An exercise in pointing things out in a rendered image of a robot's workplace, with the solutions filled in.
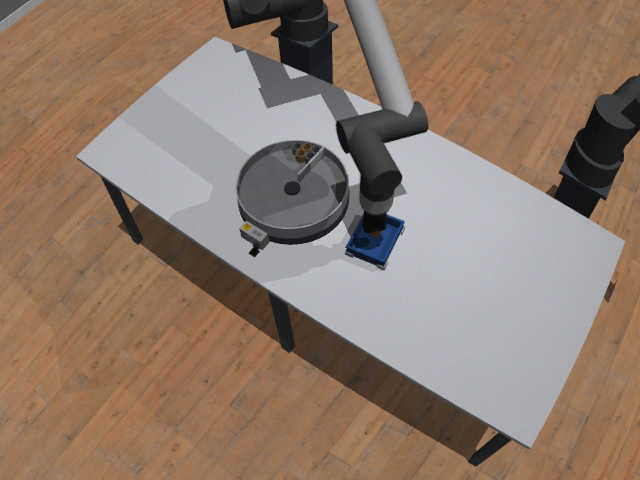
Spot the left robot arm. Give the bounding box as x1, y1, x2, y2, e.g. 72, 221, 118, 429
567, 74, 640, 188

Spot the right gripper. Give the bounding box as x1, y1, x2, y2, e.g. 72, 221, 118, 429
359, 191, 394, 234

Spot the blue open tray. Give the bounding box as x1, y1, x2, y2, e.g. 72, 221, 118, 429
346, 214, 405, 267

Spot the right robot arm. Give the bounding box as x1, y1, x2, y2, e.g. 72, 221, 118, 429
223, 0, 428, 202

